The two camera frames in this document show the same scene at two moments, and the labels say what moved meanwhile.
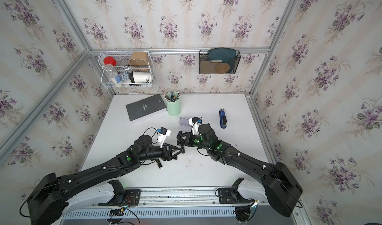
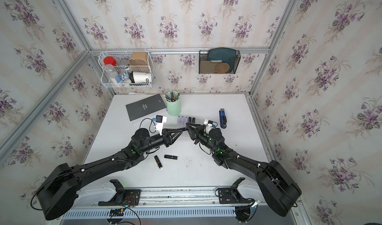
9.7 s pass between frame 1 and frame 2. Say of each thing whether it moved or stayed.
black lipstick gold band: stayed
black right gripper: moved
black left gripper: moved
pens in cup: stayed
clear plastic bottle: stayed
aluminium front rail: stayed
